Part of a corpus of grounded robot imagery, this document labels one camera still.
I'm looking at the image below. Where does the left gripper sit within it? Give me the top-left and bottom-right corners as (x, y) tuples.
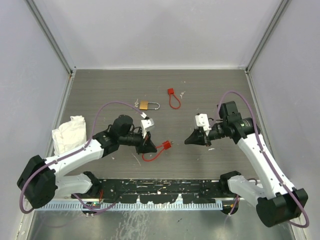
(119, 128), (157, 155)

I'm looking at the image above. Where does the brass padlock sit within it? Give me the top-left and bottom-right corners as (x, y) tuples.
(134, 99), (161, 110)

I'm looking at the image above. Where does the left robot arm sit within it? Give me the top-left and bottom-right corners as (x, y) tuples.
(17, 114), (157, 209)

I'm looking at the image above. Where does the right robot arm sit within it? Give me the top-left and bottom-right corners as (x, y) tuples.
(184, 101), (309, 228)

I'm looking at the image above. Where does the white cloth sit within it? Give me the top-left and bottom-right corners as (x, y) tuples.
(51, 115), (87, 156)

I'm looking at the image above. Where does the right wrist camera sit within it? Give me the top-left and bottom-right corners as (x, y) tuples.
(194, 113), (212, 132)

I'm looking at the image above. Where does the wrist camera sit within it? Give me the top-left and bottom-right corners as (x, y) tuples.
(194, 113), (212, 132)
(140, 112), (155, 138)

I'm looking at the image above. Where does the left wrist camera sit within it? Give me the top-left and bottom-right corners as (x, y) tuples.
(140, 112), (155, 138)

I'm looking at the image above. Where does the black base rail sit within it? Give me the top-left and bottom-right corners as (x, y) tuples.
(78, 178), (236, 204)

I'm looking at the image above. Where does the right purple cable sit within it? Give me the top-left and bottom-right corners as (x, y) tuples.
(216, 90), (310, 228)

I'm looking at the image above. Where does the purple cable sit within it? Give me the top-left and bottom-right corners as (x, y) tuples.
(216, 90), (310, 228)
(19, 101), (148, 215)

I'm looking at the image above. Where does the slotted cable duct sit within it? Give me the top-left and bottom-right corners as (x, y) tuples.
(38, 200), (223, 211)

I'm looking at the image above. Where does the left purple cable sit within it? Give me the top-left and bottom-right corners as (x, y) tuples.
(19, 101), (148, 215)

